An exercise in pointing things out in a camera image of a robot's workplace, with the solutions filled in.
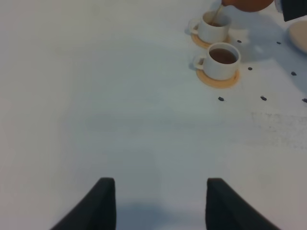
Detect far orange round coaster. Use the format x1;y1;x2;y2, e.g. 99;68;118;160
191;34;231;49

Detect near white teacup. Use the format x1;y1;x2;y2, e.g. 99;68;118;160
192;43;241;81

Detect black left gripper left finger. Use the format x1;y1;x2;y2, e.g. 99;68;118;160
52;178;117;230

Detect beige round teapot coaster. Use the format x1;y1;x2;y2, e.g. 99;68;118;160
288;21;307;53

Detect white teacup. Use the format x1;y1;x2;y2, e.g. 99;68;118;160
188;11;231;44
192;43;241;81

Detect brown clay teapot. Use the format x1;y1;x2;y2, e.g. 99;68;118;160
222;0;273;12

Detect near orange round coaster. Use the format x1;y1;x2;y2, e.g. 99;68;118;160
196;69;240;89

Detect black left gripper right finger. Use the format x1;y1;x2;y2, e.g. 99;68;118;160
205;178;278;230

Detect far white teacup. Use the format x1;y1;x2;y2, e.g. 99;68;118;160
188;11;231;44

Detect orange round coaster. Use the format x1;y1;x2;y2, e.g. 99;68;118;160
191;34;231;49
196;69;240;89

